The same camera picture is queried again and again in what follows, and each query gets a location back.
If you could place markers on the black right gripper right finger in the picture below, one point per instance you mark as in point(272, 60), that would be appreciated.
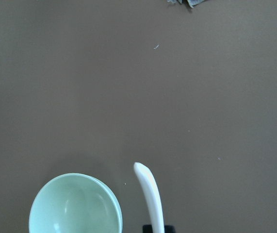
point(169, 229)

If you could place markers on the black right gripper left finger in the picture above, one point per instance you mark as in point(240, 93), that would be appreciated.
point(147, 229)

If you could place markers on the white ceramic spoon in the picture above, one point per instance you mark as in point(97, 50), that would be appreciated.
point(152, 196)

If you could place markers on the light green bowl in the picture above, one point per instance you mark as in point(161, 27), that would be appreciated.
point(75, 203)

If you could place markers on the grey folded cloth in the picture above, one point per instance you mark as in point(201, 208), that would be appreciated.
point(191, 3)

